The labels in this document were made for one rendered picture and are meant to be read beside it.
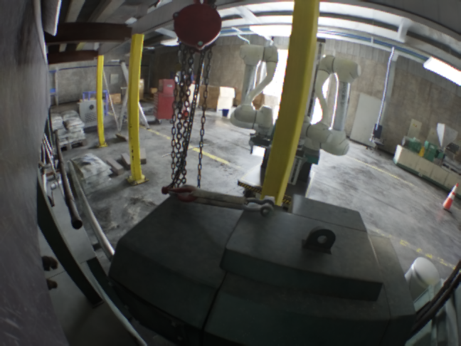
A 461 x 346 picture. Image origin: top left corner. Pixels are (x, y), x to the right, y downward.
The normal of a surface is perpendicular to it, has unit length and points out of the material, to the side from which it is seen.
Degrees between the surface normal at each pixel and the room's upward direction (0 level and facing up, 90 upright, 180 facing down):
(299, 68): 90
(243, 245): 0
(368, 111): 90
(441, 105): 90
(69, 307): 0
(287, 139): 90
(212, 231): 0
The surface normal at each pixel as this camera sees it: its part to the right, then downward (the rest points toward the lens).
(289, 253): 0.12, -0.89
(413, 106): -0.62, 0.27
